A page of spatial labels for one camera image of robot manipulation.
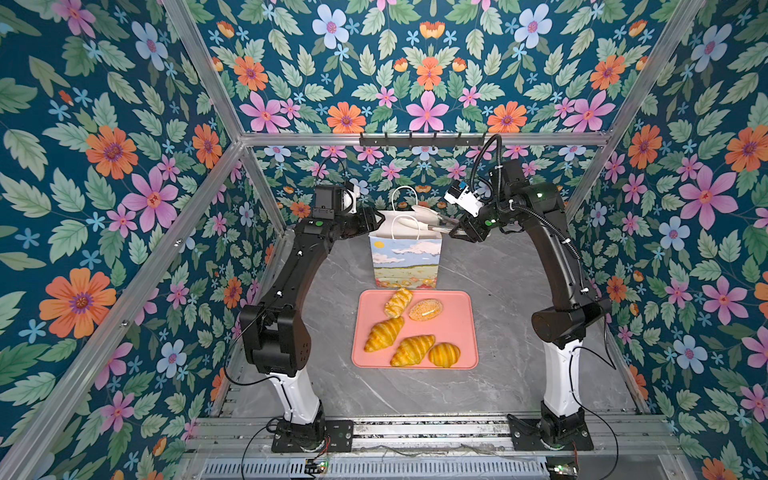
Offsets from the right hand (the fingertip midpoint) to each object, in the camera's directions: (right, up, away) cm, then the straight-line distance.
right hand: (458, 222), depth 77 cm
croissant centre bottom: (-12, -36, +6) cm, 38 cm away
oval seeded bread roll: (-8, -25, +14) cm, 30 cm away
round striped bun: (-3, -36, +5) cm, 37 cm away
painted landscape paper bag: (-14, -10, +11) cm, 20 cm away
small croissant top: (-17, -25, +16) cm, 34 cm away
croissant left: (-21, -32, +9) cm, 39 cm away
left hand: (-21, +4, +4) cm, 21 cm away
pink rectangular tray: (-11, -31, +13) cm, 36 cm away
